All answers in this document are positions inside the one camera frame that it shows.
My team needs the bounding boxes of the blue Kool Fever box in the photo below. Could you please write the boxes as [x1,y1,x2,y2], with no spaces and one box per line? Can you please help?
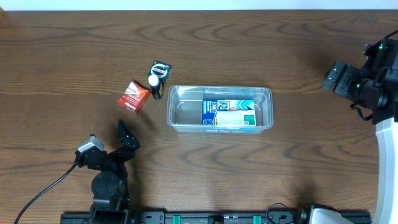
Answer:
[202,99,256,126]

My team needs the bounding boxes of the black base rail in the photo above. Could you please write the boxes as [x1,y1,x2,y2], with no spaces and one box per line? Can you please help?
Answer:
[60,210,373,224]

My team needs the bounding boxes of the left black cable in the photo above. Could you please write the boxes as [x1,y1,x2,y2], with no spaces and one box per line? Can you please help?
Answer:
[14,161,78,224]

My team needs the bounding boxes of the red Panadol box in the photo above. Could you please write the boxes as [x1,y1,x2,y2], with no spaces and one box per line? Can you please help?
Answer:
[117,82,150,113]

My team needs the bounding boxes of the clear plastic container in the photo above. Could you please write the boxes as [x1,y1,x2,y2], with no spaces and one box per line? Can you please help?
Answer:
[167,86,274,134]

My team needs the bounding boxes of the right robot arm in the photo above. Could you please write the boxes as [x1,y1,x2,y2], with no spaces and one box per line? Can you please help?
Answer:
[322,34,397,224]

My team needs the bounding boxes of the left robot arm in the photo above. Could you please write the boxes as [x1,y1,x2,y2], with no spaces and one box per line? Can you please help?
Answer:
[75,119,140,224]

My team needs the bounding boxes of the white blue Panadol box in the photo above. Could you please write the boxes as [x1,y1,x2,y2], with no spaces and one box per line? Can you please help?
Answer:
[215,110,256,126]

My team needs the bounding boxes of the dark green small box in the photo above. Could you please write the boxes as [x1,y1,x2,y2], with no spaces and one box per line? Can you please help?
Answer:
[148,60,172,85]

